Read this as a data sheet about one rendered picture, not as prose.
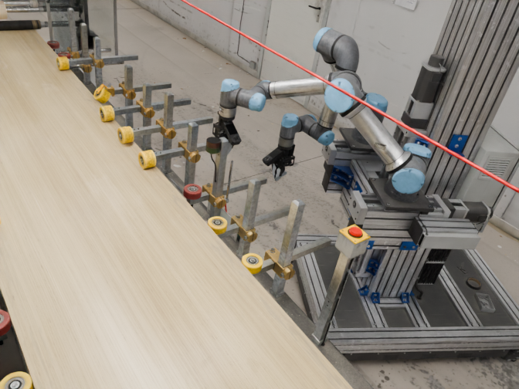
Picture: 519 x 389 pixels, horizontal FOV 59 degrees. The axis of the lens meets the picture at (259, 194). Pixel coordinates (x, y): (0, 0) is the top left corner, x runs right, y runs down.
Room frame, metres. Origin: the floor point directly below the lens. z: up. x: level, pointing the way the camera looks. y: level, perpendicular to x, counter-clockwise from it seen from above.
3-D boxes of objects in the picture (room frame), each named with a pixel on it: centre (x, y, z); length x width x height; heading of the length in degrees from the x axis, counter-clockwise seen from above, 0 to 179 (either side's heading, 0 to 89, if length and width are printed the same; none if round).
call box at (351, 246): (1.13, -0.31, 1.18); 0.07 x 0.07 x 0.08; 42
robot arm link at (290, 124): (2.00, -0.08, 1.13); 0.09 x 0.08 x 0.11; 133
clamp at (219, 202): (1.71, 0.21, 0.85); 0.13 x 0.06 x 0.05; 42
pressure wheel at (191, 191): (1.66, 0.30, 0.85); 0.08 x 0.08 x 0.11
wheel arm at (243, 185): (1.79, 0.15, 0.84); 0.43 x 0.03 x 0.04; 132
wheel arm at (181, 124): (2.13, 0.52, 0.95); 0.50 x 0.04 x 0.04; 132
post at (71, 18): (3.20, 1.52, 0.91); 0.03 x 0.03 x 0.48; 42
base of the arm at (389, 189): (1.72, -0.61, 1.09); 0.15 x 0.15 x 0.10
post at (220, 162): (1.70, 0.19, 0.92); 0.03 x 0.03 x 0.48; 42
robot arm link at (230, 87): (1.83, 0.20, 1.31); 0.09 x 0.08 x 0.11; 73
